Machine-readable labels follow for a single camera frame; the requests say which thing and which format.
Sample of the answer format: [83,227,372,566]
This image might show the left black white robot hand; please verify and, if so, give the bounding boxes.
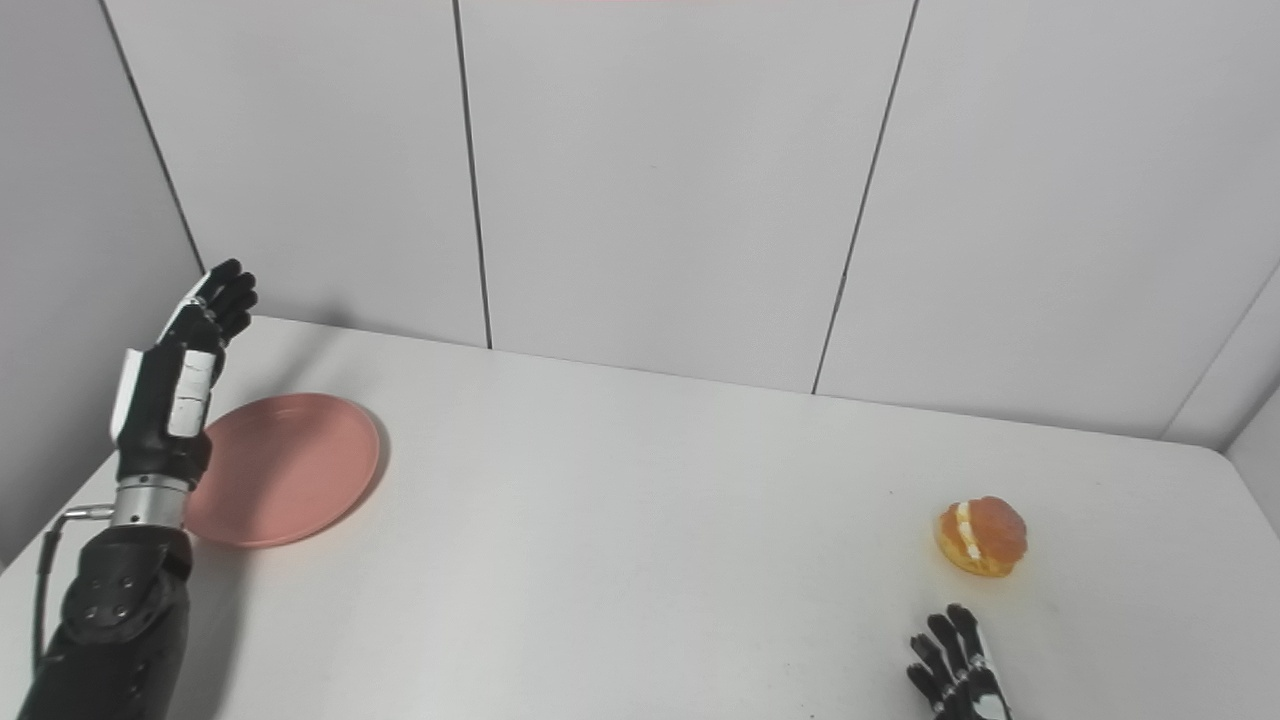
[110,259,259,488]

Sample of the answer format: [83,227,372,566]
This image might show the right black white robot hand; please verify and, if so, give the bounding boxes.
[907,604,1013,720]

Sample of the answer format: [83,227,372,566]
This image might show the pink round plate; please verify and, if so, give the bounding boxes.
[183,393,382,549]

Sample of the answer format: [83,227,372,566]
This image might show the cream puff pastry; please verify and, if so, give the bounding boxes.
[934,496,1029,579]

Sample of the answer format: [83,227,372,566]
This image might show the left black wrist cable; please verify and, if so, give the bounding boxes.
[32,505,115,681]

